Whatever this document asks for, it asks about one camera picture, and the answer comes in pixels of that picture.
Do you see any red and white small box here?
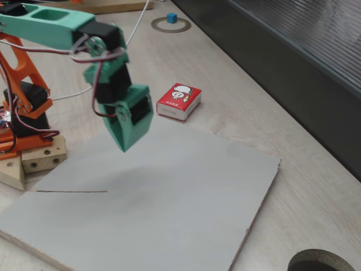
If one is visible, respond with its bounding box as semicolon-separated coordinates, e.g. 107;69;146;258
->
156;82;202;122

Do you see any grey flat board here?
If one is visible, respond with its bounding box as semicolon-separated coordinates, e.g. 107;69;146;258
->
0;112;282;271

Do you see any wooden block with screws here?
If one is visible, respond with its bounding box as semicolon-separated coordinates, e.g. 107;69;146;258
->
21;134;68;174

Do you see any long wooden plank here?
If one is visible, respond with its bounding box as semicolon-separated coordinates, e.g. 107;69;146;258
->
33;0;153;15

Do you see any wooden wedge piece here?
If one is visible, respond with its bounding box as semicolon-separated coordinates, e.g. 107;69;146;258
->
0;155;26;191

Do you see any red motor controller board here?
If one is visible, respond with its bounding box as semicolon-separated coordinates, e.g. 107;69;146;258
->
0;106;12;133

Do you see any flat tape ring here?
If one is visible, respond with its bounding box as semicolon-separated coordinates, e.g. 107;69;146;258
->
151;16;192;34

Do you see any white cable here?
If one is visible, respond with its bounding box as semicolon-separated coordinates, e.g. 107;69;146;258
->
52;0;151;102

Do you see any round table cable hole grommet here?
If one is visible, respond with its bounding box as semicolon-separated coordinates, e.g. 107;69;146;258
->
287;248;356;271

